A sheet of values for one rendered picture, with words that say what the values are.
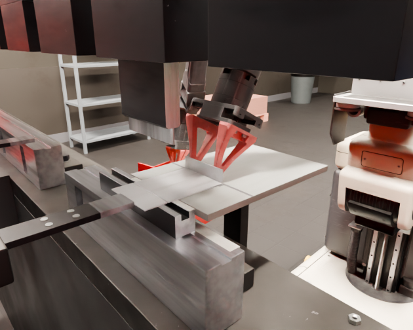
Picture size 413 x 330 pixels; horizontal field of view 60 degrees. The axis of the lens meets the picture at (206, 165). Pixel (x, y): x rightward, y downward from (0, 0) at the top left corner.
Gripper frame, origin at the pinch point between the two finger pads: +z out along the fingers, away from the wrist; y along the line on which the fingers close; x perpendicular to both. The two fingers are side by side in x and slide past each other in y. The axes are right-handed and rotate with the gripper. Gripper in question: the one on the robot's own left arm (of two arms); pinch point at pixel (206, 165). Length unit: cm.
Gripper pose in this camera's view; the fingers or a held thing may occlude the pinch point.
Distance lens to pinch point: 54.2
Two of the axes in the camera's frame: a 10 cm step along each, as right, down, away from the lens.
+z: -3.5, 9.4, 0.2
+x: 6.8, 2.4, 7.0
